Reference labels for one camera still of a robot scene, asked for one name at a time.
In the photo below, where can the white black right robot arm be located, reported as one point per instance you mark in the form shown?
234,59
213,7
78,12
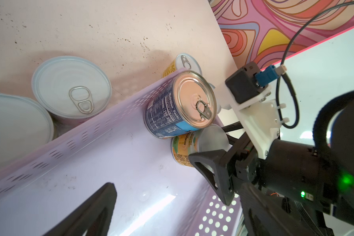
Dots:
333,135

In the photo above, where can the lilac plastic basket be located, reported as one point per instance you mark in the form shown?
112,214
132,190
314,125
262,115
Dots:
156,196

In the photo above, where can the blue labelled tin can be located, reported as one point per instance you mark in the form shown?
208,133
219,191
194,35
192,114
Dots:
187,103

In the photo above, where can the orange can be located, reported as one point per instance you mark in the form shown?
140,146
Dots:
210,138

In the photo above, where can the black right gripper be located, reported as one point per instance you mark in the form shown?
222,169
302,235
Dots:
283,195

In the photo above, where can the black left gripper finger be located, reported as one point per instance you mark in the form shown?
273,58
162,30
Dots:
92,218

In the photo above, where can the pink framed whiteboard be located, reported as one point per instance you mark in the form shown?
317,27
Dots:
288,107

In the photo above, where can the yellow can white lid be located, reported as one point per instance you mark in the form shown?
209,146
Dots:
182,60

